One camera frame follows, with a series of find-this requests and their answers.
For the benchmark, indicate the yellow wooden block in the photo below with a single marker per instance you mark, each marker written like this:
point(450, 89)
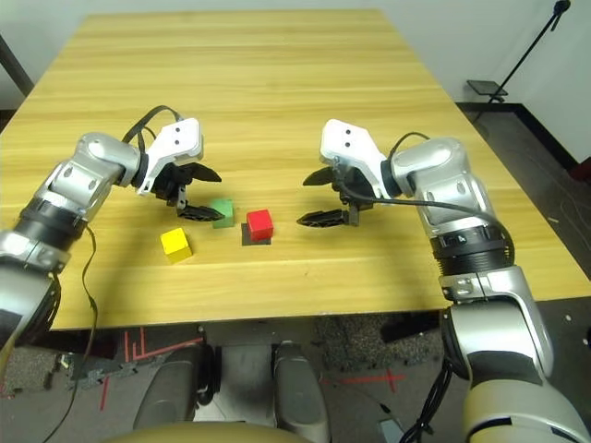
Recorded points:
point(175, 244)

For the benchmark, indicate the speckled foam floor mat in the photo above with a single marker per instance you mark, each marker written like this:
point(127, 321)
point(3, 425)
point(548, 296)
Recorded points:
point(355, 343)

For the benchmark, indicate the black square pad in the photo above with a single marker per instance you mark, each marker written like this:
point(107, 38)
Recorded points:
point(247, 240)

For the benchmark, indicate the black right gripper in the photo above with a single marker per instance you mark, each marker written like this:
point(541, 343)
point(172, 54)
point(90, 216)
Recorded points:
point(355, 189)

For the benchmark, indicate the black tripod stand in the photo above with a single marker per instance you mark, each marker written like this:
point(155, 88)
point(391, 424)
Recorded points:
point(522, 60)

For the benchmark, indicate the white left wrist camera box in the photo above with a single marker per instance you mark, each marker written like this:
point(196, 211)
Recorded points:
point(177, 143)

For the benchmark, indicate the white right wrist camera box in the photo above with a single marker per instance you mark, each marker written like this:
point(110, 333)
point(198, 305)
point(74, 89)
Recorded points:
point(348, 143)

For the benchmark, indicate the grey robot left leg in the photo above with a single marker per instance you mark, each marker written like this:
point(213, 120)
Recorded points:
point(168, 392)

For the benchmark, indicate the green wooden block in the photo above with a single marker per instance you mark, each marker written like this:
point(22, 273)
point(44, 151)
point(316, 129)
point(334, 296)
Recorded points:
point(224, 213)

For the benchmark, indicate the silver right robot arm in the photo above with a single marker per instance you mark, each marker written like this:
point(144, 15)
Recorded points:
point(466, 240)

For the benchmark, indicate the olive robot torso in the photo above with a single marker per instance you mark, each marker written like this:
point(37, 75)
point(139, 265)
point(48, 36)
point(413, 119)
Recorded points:
point(203, 434)

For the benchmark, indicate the grey robot leg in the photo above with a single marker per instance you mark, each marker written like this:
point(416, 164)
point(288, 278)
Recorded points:
point(300, 392)
point(168, 392)

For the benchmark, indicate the red wooden block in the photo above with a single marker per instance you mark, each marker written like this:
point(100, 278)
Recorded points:
point(259, 222)

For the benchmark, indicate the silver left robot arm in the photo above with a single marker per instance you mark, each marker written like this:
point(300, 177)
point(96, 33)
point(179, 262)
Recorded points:
point(60, 198)

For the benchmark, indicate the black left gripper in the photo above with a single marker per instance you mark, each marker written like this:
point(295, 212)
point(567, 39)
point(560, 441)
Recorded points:
point(173, 184)

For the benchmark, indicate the grey robot right leg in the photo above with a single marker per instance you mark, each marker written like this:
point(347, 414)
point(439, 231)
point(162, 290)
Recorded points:
point(300, 392)

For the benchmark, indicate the small grey floor object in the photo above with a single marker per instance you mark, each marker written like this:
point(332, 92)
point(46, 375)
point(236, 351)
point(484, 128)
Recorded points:
point(394, 431)

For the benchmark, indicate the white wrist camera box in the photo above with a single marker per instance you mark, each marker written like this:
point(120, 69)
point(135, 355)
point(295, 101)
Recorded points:
point(177, 143)
point(348, 143)

